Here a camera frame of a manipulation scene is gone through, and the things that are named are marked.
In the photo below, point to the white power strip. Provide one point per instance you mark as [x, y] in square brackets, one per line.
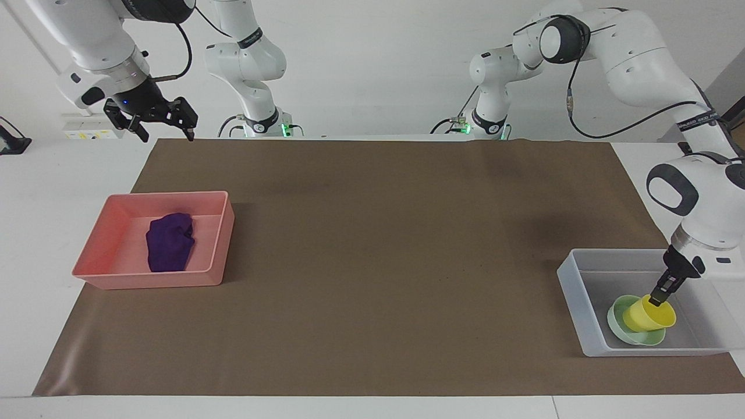
[90, 129]

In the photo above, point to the purple cloth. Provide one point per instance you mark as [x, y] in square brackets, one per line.
[169, 244]

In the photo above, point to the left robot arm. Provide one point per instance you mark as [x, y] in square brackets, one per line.
[634, 52]

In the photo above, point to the yellow plastic cup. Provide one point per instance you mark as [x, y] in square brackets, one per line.
[646, 317]

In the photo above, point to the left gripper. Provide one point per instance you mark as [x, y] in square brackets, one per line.
[684, 265]

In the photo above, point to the black stand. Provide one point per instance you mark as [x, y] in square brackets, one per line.
[10, 142]

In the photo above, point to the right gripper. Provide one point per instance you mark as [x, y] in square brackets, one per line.
[142, 98]

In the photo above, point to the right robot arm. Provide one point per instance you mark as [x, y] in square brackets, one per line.
[99, 41]

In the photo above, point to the light green bowl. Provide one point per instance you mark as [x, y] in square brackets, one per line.
[618, 327]

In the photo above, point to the translucent white plastic box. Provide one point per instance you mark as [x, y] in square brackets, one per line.
[582, 308]

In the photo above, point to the pink plastic box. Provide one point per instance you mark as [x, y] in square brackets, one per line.
[122, 244]

